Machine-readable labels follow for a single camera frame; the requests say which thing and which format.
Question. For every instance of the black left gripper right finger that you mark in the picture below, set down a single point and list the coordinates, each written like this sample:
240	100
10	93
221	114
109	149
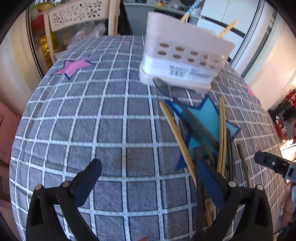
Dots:
255	222

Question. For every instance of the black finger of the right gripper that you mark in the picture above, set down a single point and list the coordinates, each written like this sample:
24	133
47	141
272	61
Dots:
279	165

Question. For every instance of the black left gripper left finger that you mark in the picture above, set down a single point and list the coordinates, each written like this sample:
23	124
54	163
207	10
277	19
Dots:
42	219

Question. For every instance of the black chopstick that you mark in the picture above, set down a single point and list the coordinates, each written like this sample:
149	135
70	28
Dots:
230	155

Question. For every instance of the plain wooden chopstick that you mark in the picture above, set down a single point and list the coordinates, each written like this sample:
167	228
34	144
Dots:
222	137

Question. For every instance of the black spoon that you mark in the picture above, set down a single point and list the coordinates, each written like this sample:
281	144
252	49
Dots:
192	124

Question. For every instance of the light wooden chopstick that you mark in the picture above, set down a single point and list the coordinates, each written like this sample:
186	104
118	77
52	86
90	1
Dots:
203	215

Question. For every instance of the yellow patterned chopstick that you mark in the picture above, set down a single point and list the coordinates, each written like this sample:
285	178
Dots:
227	29

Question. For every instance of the beige plastic utensil holder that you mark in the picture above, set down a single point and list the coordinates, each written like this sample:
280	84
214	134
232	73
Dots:
182	54

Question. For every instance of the white refrigerator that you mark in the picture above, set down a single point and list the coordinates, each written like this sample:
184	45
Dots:
217	15

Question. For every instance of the blue patterned chopstick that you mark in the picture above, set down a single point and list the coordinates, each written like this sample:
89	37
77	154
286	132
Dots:
189	11

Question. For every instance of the beige perforated storage rack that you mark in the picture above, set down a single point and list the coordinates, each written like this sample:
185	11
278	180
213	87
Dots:
77	12

